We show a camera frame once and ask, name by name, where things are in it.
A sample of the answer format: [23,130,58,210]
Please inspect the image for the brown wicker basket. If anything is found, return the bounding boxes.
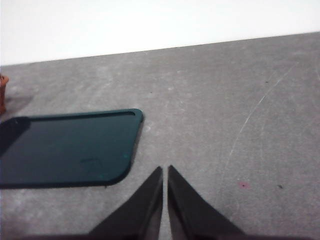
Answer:
[0,74,10,115]

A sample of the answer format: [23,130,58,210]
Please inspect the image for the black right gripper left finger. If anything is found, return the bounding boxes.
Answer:
[84,166,164,240]

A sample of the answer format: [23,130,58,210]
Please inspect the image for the dark green flat tray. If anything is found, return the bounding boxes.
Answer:
[0,108,144,189]

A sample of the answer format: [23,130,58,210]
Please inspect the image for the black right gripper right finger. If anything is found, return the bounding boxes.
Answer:
[167,164,251,240]

